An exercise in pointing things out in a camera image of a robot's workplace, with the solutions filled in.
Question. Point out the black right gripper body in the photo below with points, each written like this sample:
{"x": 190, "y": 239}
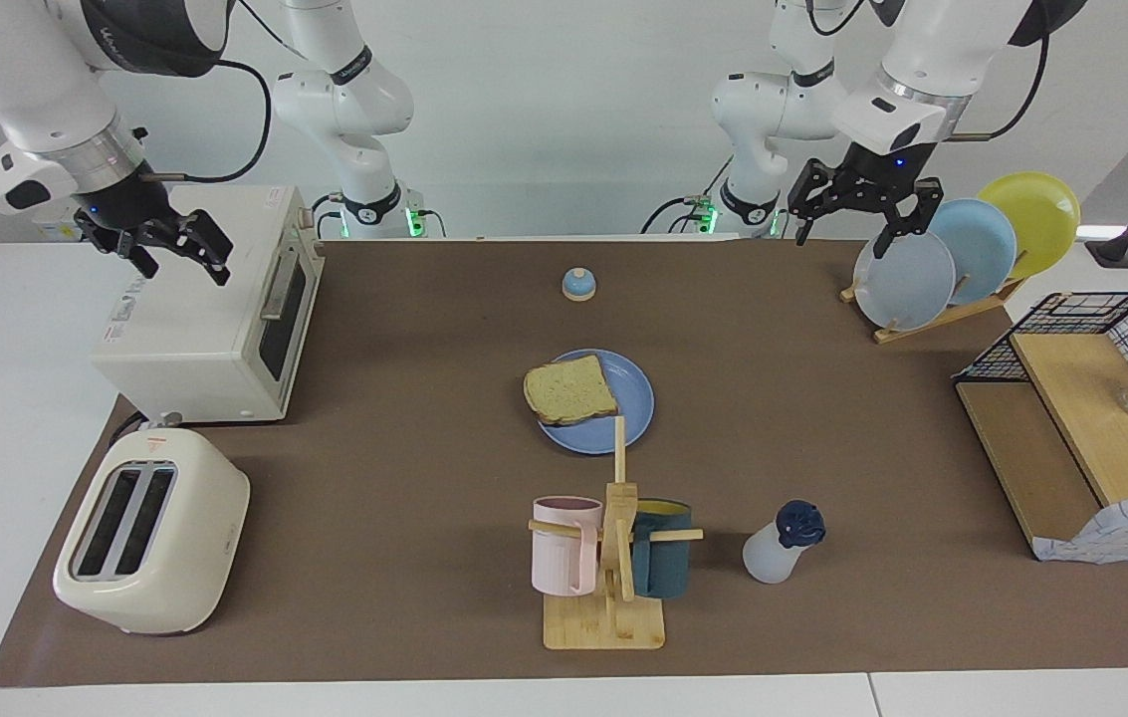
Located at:
{"x": 125, "y": 211}

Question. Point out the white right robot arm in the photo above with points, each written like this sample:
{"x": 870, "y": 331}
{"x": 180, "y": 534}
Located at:
{"x": 16, "y": 80}

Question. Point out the toasted bread slice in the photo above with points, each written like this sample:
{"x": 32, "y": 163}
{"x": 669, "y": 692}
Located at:
{"x": 571, "y": 390}

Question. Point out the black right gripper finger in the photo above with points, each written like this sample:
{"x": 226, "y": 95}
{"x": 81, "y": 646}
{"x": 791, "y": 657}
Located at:
{"x": 135, "y": 249}
{"x": 200, "y": 241}

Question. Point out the wooden mug rack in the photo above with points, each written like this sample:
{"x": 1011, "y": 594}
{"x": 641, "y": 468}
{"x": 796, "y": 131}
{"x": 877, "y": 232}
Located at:
{"x": 608, "y": 627}

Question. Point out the seasoning bottle with blue cap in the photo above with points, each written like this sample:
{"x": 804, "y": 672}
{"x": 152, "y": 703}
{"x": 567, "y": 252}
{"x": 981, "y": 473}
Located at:
{"x": 773, "y": 553}

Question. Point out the blue round plate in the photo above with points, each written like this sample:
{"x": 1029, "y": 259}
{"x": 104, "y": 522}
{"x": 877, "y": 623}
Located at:
{"x": 628, "y": 398}

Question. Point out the wooden plate rack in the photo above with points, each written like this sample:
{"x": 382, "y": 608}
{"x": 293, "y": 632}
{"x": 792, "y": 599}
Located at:
{"x": 922, "y": 327}

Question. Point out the brown table mat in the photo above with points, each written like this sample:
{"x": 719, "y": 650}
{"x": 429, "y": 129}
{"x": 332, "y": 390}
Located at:
{"x": 424, "y": 498}

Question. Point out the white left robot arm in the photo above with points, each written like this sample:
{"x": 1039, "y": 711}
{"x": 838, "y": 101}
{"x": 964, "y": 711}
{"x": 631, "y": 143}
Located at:
{"x": 763, "y": 110}

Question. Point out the cream two-slot toaster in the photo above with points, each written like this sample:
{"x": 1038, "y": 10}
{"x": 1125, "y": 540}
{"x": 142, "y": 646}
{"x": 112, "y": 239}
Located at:
{"x": 195, "y": 538}

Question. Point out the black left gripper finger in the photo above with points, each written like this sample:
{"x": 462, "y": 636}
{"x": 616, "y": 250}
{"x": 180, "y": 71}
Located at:
{"x": 822, "y": 184}
{"x": 917, "y": 204}

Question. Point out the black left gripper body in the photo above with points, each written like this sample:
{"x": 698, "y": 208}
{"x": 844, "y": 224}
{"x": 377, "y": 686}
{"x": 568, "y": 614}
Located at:
{"x": 887, "y": 169}

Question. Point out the grey plate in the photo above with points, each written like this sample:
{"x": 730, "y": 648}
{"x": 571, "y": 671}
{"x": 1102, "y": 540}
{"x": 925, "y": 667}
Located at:
{"x": 902, "y": 284}

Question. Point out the yellow plate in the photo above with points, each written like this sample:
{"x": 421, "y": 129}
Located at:
{"x": 1041, "y": 214}

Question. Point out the white toaster oven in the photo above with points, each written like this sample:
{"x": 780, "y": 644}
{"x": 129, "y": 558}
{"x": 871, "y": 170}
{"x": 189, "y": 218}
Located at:
{"x": 195, "y": 329}

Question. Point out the light blue plate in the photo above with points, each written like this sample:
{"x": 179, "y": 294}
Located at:
{"x": 977, "y": 244}

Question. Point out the dark green mug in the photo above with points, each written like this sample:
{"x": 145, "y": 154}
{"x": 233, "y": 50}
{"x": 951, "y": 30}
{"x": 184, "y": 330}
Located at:
{"x": 663, "y": 568}

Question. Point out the pink mug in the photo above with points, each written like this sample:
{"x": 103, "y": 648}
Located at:
{"x": 564, "y": 563}

